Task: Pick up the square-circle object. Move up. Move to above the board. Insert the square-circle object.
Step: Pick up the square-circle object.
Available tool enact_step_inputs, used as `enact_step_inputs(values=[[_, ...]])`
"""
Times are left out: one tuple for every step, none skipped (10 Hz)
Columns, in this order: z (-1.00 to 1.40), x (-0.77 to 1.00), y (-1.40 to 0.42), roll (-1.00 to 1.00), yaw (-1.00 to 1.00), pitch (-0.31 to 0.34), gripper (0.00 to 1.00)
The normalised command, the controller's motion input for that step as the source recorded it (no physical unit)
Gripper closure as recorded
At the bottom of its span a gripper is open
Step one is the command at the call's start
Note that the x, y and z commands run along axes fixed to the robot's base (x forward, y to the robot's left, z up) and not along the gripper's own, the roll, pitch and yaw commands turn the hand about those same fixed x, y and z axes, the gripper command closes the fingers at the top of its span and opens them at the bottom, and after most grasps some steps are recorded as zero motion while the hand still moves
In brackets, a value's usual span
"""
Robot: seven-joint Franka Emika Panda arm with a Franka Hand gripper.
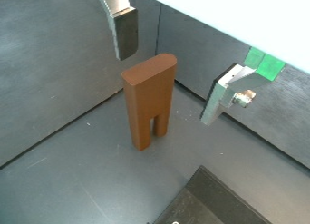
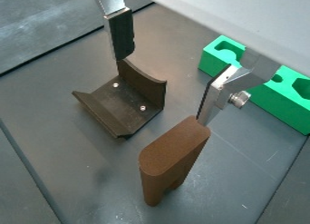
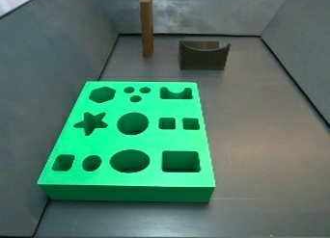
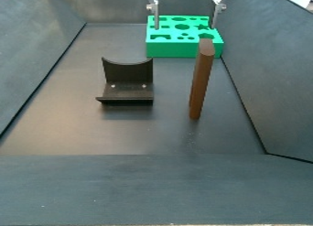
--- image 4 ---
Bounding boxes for black curved peg holder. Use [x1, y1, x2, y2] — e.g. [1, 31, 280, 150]
[94, 58, 153, 103]

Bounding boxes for brown square-circle peg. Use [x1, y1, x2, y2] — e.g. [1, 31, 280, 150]
[189, 38, 215, 120]

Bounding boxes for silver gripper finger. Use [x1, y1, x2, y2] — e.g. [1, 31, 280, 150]
[209, 0, 226, 28]
[147, 0, 159, 29]

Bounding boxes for green shape sorting board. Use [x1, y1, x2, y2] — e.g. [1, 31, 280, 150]
[145, 16, 223, 58]

